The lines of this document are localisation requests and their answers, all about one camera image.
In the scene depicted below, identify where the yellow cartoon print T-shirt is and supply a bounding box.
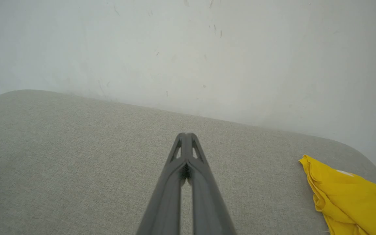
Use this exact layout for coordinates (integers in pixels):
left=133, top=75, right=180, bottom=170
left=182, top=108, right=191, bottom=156
left=299, top=154, right=376, bottom=235

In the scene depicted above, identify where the grey fabric sofa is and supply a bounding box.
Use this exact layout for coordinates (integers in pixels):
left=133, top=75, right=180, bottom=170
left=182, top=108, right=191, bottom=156
left=0, top=89, right=376, bottom=235

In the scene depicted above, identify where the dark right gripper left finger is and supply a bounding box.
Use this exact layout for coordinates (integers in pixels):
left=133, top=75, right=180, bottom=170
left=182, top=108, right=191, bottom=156
left=136, top=132, right=189, bottom=235

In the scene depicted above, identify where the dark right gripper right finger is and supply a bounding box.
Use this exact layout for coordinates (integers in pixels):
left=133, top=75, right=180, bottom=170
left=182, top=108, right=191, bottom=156
left=186, top=132, right=238, bottom=235

